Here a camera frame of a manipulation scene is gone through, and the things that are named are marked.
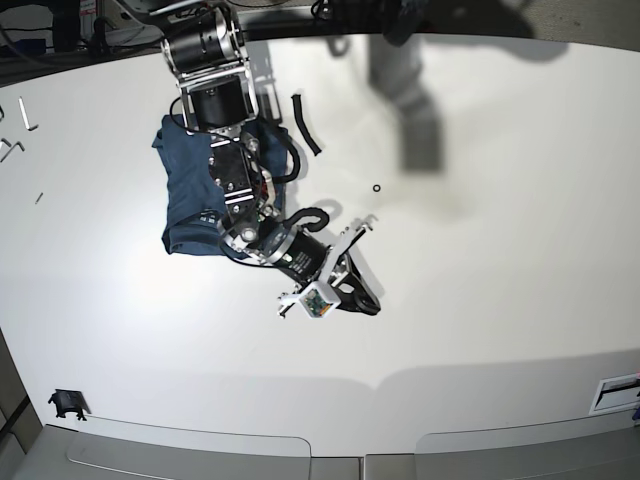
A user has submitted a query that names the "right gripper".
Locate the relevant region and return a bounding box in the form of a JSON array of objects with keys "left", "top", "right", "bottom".
[{"left": 277, "top": 229, "right": 381, "bottom": 316}]

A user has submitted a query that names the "blue T-shirt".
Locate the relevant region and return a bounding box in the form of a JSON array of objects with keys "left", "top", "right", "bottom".
[{"left": 152, "top": 115, "right": 289, "bottom": 256}]

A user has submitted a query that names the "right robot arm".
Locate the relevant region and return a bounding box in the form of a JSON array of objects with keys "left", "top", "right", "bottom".
[{"left": 122, "top": 1, "right": 381, "bottom": 319}]

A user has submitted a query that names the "right grey chair back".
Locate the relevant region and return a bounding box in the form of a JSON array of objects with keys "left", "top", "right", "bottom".
[{"left": 362, "top": 412, "right": 639, "bottom": 479}]

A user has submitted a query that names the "black plastic clip part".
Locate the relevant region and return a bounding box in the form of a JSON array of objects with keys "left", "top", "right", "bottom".
[{"left": 48, "top": 389, "right": 91, "bottom": 421}]

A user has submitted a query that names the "long silver hex key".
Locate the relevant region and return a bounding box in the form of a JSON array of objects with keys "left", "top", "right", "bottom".
[{"left": 18, "top": 97, "right": 39, "bottom": 132}]

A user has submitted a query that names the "silver hex key pair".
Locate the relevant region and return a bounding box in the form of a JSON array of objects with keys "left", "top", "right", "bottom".
[{"left": 0, "top": 138, "right": 25, "bottom": 163}]

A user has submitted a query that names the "blue box in background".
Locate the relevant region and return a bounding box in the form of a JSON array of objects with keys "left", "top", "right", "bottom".
[{"left": 0, "top": 39, "right": 48, "bottom": 58}]

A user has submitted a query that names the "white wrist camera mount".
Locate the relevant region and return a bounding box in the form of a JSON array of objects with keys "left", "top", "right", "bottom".
[{"left": 272, "top": 221, "right": 372, "bottom": 320}]

